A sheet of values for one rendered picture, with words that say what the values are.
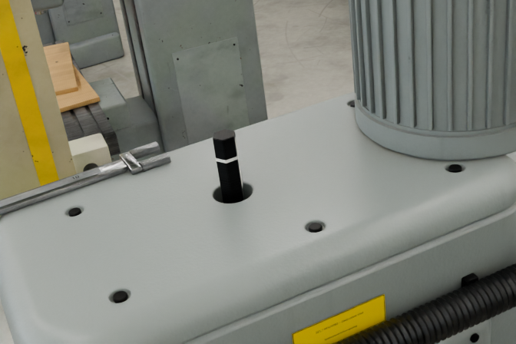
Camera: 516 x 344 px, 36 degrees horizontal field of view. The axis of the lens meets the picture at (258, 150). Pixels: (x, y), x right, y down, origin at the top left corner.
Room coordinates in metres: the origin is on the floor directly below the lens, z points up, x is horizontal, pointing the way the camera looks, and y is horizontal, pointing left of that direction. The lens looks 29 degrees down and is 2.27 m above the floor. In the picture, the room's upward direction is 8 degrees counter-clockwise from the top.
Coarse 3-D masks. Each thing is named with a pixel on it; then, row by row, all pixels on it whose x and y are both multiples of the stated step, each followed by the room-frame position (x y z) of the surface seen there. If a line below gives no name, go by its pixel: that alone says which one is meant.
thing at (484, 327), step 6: (480, 324) 0.59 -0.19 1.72; (486, 324) 0.59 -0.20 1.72; (468, 330) 0.58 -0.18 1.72; (474, 330) 0.58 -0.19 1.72; (480, 330) 0.58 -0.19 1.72; (486, 330) 0.59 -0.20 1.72; (456, 336) 0.57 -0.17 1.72; (462, 336) 0.58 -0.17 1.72; (468, 336) 0.58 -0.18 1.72; (474, 336) 0.58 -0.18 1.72; (480, 336) 0.58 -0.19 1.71; (486, 336) 0.59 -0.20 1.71; (438, 342) 0.57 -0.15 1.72; (444, 342) 0.57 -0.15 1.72; (450, 342) 0.57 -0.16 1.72; (456, 342) 0.57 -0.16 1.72; (462, 342) 0.57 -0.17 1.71; (468, 342) 0.58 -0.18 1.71; (474, 342) 0.58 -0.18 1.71; (480, 342) 0.58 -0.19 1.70; (486, 342) 0.59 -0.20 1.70
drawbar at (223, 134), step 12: (216, 132) 0.63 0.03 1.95; (228, 132) 0.63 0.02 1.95; (216, 144) 0.62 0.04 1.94; (228, 144) 0.61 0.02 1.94; (216, 156) 0.62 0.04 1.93; (228, 156) 0.61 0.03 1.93; (228, 168) 0.61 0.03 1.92; (228, 180) 0.61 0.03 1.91; (240, 180) 0.62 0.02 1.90; (228, 192) 0.61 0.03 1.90; (240, 192) 0.62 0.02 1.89
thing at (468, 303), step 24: (480, 288) 0.54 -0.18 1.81; (504, 288) 0.54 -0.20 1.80; (408, 312) 0.53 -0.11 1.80; (432, 312) 0.52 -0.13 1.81; (456, 312) 0.52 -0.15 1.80; (480, 312) 0.52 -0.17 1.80; (360, 336) 0.50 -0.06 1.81; (384, 336) 0.50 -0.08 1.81; (408, 336) 0.50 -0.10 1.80; (432, 336) 0.51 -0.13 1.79
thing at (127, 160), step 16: (128, 160) 0.70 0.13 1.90; (144, 160) 0.69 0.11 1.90; (160, 160) 0.69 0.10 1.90; (80, 176) 0.68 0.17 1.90; (96, 176) 0.67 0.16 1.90; (112, 176) 0.68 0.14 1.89; (32, 192) 0.66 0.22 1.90; (48, 192) 0.66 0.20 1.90; (64, 192) 0.66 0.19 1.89; (0, 208) 0.64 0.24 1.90; (16, 208) 0.64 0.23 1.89
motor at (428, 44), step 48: (384, 0) 0.66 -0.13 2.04; (432, 0) 0.63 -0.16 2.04; (480, 0) 0.62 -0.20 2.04; (384, 48) 0.66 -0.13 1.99; (432, 48) 0.63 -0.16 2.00; (480, 48) 0.62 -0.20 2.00; (384, 96) 0.66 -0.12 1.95; (432, 96) 0.63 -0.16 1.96; (480, 96) 0.62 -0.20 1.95; (384, 144) 0.66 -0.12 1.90; (432, 144) 0.63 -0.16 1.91; (480, 144) 0.62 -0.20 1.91
